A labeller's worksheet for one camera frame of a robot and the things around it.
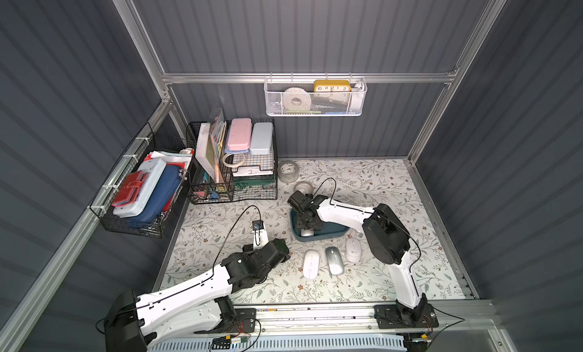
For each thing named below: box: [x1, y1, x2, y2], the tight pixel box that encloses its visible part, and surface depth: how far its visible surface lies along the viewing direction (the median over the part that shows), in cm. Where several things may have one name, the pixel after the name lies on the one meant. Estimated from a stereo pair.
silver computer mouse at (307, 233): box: [300, 229, 315, 237], surface depth 95 cm
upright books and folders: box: [195, 108, 227, 183], surface depth 93 cm
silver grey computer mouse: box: [324, 245, 345, 276], surface depth 88 cm
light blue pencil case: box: [248, 121, 274, 155], surface depth 101 cm
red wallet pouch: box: [111, 169, 149, 208], surface depth 64 cm
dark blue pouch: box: [126, 165, 182, 224], surface depth 69 cm
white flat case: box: [112, 158, 168, 219], surface depth 66 cm
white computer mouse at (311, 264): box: [302, 248, 321, 280], surface depth 85 cm
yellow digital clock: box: [313, 79, 352, 93], surface depth 90 cm
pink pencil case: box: [226, 117, 253, 151], surface depth 96 cm
